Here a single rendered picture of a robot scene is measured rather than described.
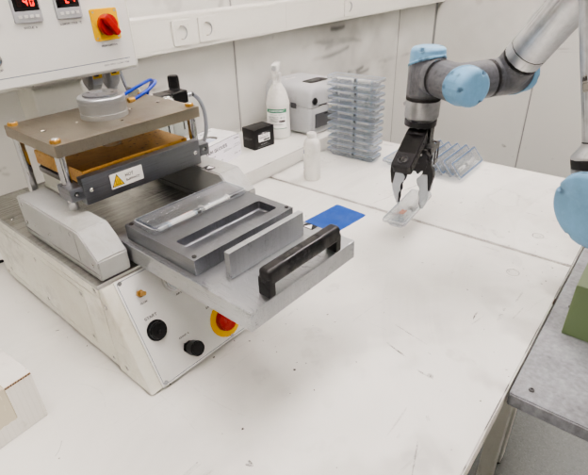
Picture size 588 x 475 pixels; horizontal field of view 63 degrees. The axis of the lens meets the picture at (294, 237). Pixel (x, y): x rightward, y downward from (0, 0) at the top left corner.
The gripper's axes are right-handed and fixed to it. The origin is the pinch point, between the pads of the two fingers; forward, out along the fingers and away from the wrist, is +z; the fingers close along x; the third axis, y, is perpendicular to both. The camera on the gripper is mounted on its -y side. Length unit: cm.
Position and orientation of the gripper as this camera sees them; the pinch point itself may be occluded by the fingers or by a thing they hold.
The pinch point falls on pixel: (408, 202)
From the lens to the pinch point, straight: 119.8
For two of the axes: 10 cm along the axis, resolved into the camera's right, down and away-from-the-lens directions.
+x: -8.3, -2.6, 4.9
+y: 5.5, -4.4, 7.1
